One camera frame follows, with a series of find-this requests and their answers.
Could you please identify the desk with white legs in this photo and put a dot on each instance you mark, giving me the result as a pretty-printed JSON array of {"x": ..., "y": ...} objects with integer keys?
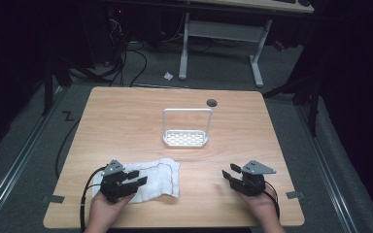
[{"x": 223, "y": 30}]

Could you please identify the small red object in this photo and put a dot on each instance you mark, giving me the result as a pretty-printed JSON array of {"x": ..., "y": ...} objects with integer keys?
[{"x": 279, "y": 45}]

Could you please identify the white towel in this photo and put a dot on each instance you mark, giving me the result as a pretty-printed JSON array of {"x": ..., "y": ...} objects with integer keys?
[{"x": 162, "y": 178}]

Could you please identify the person's right hand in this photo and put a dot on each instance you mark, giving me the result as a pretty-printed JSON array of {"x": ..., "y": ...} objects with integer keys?
[{"x": 264, "y": 205}]

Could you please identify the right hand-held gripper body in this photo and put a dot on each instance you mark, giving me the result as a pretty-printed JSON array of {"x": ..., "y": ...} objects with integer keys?
[{"x": 252, "y": 184}]

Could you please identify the metal floor rail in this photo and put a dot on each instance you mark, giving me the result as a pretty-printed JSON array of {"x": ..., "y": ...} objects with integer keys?
[
  {"x": 16, "y": 161},
  {"x": 328, "y": 174}
]

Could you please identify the person's left hand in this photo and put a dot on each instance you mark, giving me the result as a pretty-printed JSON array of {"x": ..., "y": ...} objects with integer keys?
[{"x": 105, "y": 210}]

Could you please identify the black metal stand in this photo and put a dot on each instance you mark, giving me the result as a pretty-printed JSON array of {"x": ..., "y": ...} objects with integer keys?
[
  {"x": 48, "y": 87},
  {"x": 313, "y": 106}
]

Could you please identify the black round table grommet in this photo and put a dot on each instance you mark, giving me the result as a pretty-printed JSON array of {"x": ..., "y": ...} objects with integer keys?
[{"x": 211, "y": 103}]

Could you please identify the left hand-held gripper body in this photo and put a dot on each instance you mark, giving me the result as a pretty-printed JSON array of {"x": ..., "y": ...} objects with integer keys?
[{"x": 110, "y": 187}]

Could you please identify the crumpled white paper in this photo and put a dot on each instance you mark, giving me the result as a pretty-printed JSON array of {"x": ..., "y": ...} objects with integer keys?
[{"x": 168, "y": 76}]

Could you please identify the grey tape strip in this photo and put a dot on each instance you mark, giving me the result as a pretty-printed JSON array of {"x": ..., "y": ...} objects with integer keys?
[
  {"x": 53, "y": 199},
  {"x": 295, "y": 194}
]

